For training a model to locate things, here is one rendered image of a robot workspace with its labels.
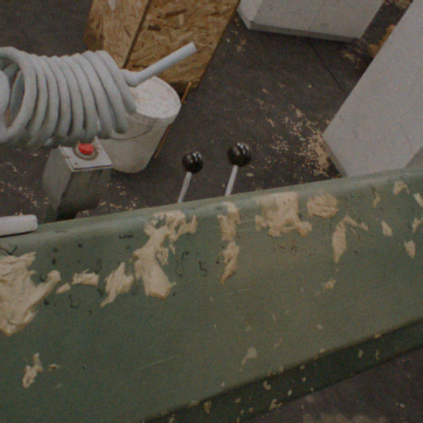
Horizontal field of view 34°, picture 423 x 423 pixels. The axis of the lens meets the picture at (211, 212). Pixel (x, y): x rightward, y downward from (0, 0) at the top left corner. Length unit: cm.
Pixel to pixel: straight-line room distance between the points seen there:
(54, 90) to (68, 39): 341
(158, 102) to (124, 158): 29
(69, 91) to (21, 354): 21
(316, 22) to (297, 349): 457
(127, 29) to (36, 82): 287
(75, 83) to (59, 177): 134
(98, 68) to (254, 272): 19
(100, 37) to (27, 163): 82
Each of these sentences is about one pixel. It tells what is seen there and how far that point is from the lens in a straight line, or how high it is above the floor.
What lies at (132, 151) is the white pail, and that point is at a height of 14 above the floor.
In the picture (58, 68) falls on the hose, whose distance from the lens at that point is 47.
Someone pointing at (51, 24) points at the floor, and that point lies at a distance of 394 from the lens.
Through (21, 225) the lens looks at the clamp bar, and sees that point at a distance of 32.
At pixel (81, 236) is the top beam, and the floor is 187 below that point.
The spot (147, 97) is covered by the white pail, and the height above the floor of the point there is 35.
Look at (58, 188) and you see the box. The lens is 182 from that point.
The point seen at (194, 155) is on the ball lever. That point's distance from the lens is 111.
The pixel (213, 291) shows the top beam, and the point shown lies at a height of 185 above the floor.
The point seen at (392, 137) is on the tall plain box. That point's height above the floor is 42.
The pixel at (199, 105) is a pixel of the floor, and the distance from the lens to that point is 380.
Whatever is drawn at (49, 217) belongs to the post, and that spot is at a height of 67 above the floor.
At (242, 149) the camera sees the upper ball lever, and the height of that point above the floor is 152.
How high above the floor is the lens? 211
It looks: 41 degrees down
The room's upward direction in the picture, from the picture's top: 31 degrees clockwise
